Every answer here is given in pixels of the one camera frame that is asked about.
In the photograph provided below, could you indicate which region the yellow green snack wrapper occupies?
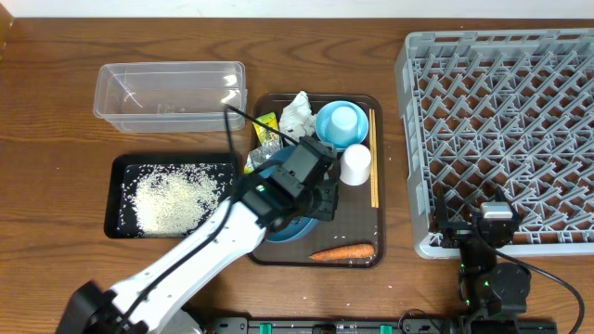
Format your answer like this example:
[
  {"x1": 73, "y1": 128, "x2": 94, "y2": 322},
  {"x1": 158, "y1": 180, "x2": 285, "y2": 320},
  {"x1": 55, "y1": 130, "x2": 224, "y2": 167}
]
[{"x1": 253, "y1": 112, "x2": 281, "y2": 145}]

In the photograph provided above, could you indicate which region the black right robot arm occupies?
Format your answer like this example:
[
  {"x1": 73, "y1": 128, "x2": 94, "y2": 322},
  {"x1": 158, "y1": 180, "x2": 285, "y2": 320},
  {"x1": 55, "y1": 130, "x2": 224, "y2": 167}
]
[{"x1": 431, "y1": 189, "x2": 531, "y2": 334}]

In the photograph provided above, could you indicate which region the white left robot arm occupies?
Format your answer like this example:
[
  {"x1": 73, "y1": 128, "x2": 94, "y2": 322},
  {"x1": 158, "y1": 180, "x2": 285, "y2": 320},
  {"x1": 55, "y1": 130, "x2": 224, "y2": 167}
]
[{"x1": 57, "y1": 136, "x2": 340, "y2": 333}]

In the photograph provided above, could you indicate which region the orange carrot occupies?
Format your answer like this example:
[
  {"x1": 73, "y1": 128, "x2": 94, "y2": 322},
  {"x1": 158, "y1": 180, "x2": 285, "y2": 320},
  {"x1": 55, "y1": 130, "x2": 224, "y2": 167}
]
[{"x1": 309, "y1": 244, "x2": 375, "y2": 262}]

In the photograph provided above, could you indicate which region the white napkin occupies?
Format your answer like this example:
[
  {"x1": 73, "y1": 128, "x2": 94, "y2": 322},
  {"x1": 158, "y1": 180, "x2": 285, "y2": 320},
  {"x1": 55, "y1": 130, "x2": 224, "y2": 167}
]
[{"x1": 278, "y1": 91, "x2": 316, "y2": 140}]

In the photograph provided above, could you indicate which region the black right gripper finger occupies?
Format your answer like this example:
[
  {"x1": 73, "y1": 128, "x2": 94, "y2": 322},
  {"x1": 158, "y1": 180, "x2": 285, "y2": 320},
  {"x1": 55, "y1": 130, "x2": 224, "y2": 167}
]
[
  {"x1": 494, "y1": 187, "x2": 521, "y2": 218},
  {"x1": 433, "y1": 189, "x2": 449, "y2": 230}
]

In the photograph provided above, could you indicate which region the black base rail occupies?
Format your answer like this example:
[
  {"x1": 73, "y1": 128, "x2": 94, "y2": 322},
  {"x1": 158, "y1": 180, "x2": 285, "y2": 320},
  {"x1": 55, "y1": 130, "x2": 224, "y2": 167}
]
[{"x1": 207, "y1": 316, "x2": 558, "y2": 334}]

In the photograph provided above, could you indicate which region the clear plastic bin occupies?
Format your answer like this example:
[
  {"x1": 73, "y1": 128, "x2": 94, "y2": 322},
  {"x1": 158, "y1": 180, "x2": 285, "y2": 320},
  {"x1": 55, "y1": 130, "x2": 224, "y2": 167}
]
[{"x1": 93, "y1": 61, "x2": 248, "y2": 133}]

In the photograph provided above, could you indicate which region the dark blue plate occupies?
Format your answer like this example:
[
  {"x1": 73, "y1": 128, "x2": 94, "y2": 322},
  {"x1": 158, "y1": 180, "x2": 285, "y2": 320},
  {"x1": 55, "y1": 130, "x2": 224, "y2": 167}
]
[{"x1": 264, "y1": 146, "x2": 319, "y2": 243}]

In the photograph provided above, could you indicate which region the wooden chopstick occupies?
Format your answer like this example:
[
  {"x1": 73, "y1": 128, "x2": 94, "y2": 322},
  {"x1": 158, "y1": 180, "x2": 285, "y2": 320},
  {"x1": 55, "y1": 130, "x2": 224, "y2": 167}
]
[
  {"x1": 369, "y1": 109, "x2": 380, "y2": 209},
  {"x1": 369, "y1": 116, "x2": 373, "y2": 208}
]

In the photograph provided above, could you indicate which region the dark brown tray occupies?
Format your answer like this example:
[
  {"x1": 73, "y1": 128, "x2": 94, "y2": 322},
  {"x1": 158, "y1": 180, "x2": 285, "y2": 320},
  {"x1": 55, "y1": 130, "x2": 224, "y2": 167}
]
[{"x1": 249, "y1": 93, "x2": 385, "y2": 269}]

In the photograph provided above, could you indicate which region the light blue cup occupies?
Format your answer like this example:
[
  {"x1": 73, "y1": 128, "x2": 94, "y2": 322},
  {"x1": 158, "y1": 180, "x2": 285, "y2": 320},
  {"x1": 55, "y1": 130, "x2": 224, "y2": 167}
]
[{"x1": 327, "y1": 107, "x2": 358, "y2": 147}]

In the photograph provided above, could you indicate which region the black tray with rice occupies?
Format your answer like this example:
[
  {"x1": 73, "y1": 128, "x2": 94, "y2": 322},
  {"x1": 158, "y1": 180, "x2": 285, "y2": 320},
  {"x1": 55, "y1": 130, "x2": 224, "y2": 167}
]
[{"x1": 104, "y1": 152, "x2": 235, "y2": 238}]

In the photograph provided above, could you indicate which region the light blue bowl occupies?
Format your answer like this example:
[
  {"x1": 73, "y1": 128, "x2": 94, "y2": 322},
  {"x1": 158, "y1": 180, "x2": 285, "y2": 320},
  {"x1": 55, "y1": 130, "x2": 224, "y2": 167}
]
[{"x1": 315, "y1": 100, "x2": 369, "y2": 152}]

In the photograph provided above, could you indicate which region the grey dishwasher rack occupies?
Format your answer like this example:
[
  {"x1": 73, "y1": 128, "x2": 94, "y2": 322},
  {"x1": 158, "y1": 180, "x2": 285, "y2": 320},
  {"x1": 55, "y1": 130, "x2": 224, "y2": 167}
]
[{"x1": 394, "y1": 29, "x2": 593, "y2": 259}]

